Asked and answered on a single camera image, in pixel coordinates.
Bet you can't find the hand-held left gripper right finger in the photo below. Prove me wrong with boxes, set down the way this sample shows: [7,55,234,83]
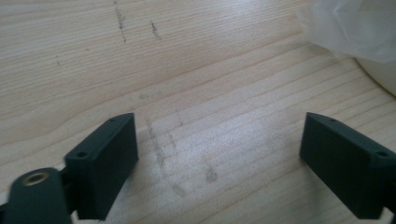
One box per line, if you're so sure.
[299,111,396,220]

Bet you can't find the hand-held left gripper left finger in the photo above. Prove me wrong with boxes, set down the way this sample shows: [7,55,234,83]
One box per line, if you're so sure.
[64,112,139,222]

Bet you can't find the white bin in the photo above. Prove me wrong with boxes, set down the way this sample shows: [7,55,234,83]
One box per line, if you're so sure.
[354,57,396,97]

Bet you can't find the clear plastic bag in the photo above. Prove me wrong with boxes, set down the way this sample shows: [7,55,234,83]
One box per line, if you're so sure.
[297,0,396,64]

